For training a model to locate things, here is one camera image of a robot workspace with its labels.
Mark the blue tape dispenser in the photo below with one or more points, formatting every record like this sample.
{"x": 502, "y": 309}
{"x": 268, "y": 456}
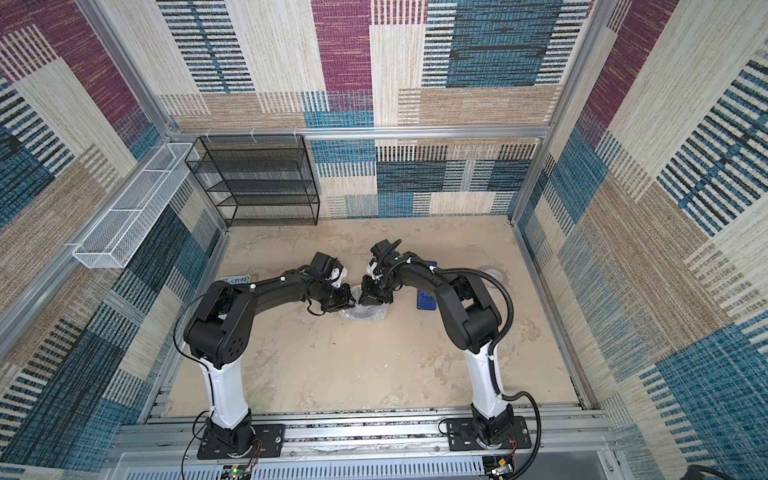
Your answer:
{"x": 425, "y": 301}

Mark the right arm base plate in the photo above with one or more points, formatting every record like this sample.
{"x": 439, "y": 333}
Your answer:
{"x": 468, "y": 434}

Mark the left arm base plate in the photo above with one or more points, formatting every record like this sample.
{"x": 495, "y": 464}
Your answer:
{"x": 242, "y": 442}

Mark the aluminium front rail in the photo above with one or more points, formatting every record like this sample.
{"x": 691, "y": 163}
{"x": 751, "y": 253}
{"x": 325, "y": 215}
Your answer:
{"x": 563, "y": 441}

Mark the white wire mesh basket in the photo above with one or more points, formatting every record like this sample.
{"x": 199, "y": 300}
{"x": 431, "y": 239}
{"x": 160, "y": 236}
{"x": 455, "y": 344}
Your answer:
{"x": 114, "y": 240}

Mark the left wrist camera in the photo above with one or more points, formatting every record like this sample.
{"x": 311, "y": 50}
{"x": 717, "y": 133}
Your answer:
{"x": 326, "y": 268}

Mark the Treehouse paperback book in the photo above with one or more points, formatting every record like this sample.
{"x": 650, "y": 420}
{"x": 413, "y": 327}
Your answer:
{"x": 237, "y": 279}

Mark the clear bubble wrap sheet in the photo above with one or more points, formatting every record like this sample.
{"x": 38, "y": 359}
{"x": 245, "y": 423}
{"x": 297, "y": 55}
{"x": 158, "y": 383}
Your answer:
{"x": 359, "y": 312}

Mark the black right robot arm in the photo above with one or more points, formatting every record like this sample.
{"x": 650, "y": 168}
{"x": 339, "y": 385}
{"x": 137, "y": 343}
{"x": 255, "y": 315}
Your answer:
{"x": 477, "y": 313}

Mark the black mesh shelf rack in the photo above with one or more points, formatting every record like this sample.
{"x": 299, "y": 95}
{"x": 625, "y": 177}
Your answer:
{"x": 257, "y": 180}

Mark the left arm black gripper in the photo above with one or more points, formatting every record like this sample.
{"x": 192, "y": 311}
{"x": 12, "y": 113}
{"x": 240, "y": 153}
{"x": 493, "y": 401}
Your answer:
{"x": 347, "y": 303}

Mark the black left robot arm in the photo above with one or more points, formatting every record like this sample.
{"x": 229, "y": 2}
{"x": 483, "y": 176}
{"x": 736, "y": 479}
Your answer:
{"x": 218, "y": 334}

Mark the clear packing tape roll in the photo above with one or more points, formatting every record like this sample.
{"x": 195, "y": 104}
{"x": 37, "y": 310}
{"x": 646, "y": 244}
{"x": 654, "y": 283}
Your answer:
{"x": 499, "y": 275}

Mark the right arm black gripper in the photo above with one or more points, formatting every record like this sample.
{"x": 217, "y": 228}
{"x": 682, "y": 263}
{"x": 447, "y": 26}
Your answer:
{"x": 372, "y": 292}

